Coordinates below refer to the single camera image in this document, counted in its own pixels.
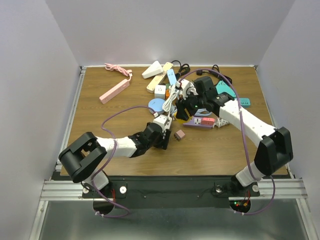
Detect teal triangular power strip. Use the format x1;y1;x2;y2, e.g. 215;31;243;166
215;81;236;98

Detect small pink plug adapter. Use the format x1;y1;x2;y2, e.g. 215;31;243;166
173;129;186;141

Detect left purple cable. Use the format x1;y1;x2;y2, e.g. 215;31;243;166
91;106;157;218

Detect teal long power strip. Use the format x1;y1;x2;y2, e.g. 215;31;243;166
235;97;251;108

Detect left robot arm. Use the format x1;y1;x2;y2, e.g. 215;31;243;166
58;120;171;197

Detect light blue power strip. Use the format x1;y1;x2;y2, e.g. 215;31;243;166
166;68;177;85

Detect yellow cube socket adapter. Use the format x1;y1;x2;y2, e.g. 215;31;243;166
174;111;184;124

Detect purple cable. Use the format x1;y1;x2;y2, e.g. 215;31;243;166
91;106;157;218
177;69;277;216

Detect pink coiled cable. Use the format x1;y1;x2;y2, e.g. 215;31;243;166
104;63;133;78

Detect round light blue socket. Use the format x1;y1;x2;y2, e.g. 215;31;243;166
148;98;165;115

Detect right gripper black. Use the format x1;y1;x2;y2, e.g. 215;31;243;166
175;87;207;121

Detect purple pink power strip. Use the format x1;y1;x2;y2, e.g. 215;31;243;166
183;116;216;129

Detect black coiled cable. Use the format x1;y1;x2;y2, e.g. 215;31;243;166
172;59;191;81

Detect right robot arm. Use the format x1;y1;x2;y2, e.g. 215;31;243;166
172;76;293;195

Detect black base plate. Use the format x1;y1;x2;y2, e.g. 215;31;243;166
82;175;261;210

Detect white cable bundle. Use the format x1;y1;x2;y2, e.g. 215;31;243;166
161;84;181;117

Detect black cable with plug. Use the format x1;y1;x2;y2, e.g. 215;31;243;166
196;64;233;85

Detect white triangular power strip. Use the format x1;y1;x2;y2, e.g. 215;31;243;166
141;60;163;79

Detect white cube socket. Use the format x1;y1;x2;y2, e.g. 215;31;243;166
154;84;166;100

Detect white coiled cable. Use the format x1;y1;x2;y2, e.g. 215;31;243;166
213;117;231;129

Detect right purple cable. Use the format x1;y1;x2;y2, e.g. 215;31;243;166
177;69;277;216

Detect beige wooden power strip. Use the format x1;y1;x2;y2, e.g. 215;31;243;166
146;62;173;93

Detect orange power strip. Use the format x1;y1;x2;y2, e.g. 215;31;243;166
165;89;171;100

